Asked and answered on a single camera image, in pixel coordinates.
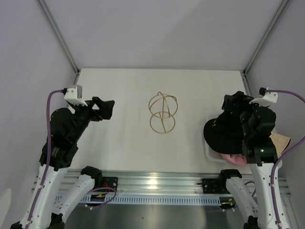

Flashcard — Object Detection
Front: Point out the gold wire hat stand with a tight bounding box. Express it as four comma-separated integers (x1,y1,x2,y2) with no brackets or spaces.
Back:
148,92,179,134

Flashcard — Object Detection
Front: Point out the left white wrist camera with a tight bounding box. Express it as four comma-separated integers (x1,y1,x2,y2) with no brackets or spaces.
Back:
64,84,88,106

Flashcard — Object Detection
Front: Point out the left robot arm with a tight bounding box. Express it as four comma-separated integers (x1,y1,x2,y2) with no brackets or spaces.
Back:
11,97,115,229

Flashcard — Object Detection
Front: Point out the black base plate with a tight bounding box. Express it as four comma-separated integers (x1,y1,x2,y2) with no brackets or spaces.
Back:
198,178,229,194
102,177,119,190

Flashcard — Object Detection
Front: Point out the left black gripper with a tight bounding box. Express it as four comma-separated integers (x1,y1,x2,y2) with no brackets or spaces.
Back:
70,96,114,142

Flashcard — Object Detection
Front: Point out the white slotted cable duct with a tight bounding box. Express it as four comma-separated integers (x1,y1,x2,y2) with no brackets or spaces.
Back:
80,194,233,206

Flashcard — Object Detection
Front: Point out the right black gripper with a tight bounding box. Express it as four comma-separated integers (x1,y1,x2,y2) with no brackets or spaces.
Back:
222,91,267,138

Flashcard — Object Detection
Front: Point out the aluminium frame post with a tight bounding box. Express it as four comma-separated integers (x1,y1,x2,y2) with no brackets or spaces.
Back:
243,0,292,77
36,0,80,75

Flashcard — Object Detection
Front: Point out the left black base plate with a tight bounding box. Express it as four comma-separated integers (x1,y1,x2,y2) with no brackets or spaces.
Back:
102,177,119,190

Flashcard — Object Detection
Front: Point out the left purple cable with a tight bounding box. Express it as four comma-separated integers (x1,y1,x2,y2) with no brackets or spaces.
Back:
25,88,66,225

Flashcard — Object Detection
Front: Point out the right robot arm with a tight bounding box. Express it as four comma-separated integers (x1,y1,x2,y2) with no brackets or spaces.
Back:
217,91,290,229

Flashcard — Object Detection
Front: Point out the aluminium mounting rail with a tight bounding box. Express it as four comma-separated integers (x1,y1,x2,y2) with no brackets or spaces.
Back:
30,168,293,198

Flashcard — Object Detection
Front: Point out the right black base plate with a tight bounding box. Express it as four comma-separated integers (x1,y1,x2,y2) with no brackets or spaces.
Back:
198,178,229,194

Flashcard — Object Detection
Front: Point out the right aluminium frame post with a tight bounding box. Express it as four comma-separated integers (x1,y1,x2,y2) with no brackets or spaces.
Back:
243,0,292,77

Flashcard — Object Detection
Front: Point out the pink bucket hat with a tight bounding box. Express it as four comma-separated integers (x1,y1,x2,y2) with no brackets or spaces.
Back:
221,154,247,166

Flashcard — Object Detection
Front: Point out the beige bucket hat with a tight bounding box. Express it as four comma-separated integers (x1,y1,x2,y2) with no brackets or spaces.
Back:
270,132,291,156

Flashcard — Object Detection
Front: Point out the white plastic basket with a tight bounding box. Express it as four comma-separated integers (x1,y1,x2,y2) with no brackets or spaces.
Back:
203,114,284,167

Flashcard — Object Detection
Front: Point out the left aluminium frame post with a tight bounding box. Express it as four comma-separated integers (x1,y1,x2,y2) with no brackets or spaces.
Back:
36,0,80,75

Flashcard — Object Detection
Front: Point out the black smiley bucket hat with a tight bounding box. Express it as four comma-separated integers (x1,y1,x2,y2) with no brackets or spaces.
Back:
203,112,244,155

